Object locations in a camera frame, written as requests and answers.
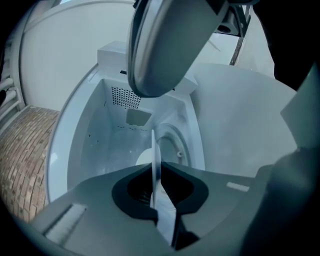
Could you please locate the white cabinet with door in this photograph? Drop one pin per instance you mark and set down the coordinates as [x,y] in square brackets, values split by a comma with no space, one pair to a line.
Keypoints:
[85,130]

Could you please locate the white round plate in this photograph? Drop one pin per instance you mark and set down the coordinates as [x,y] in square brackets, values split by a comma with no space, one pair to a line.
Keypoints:
[156,155]

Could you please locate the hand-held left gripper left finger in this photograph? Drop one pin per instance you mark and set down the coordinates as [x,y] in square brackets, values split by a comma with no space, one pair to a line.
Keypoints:
[105,200]

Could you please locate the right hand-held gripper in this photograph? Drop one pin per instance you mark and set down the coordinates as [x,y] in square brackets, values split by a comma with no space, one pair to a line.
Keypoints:
[232,22]

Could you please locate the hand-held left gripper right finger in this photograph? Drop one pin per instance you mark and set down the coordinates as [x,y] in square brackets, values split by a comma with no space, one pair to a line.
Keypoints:
[220,207]

